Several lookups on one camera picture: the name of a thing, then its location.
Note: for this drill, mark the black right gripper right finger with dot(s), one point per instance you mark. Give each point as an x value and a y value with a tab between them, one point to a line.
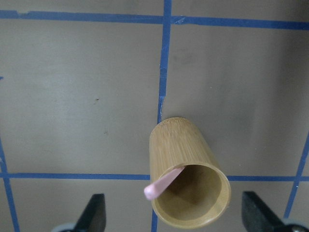
257	216

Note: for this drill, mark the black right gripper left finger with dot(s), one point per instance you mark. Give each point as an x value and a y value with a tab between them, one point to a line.
93	218

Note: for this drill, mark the pink chopstick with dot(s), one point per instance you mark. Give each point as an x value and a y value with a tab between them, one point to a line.
155	189

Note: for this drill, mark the bamboo cylinder holder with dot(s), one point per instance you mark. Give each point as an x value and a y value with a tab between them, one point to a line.
201	192

